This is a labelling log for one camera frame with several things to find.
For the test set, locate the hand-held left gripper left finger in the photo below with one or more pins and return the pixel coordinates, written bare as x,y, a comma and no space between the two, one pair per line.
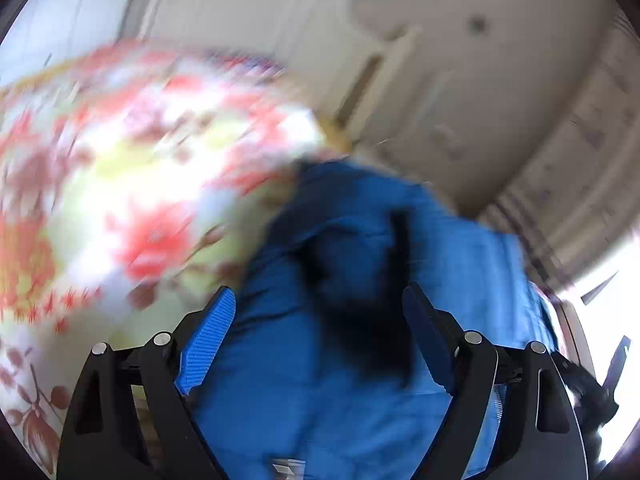
210,340

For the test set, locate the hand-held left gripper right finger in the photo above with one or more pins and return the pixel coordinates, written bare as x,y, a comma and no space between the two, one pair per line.
425,330

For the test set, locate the blue garment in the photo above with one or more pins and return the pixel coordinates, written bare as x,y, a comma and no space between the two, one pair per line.
310,385

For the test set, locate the floral bedsheet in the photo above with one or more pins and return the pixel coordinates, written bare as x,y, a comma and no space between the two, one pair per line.
100,185

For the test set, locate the white wardrobe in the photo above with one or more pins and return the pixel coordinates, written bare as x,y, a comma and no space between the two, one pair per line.
280,15

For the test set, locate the striped curtain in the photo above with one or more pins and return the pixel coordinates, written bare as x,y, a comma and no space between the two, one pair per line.
530,240

